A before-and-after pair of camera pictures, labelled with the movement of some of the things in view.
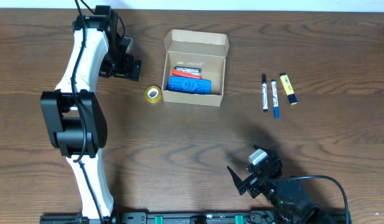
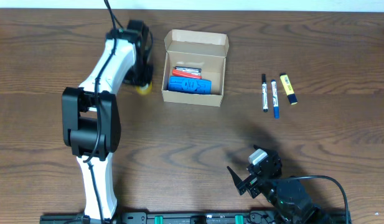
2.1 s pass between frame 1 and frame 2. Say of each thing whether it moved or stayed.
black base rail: stayed
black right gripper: stayed
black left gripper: moved
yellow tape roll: moved
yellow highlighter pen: stayed
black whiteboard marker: stayed
